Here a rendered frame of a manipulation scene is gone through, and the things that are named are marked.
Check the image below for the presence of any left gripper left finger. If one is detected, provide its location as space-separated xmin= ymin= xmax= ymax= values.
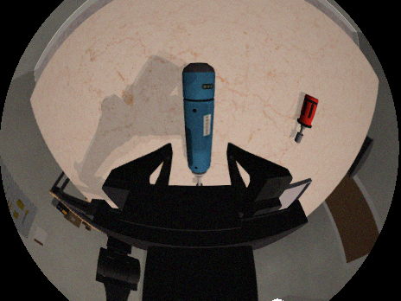
xmin=107 ymin=143 xmax=173 ymax=185

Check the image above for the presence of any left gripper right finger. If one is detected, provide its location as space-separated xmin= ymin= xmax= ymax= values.
xmin=226 ymin=143 xmax=293 ymax=217

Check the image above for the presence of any red-handled nut driver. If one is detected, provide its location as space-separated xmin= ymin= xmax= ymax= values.
xmin=295 ymin=94 xmax=319 ymax=144

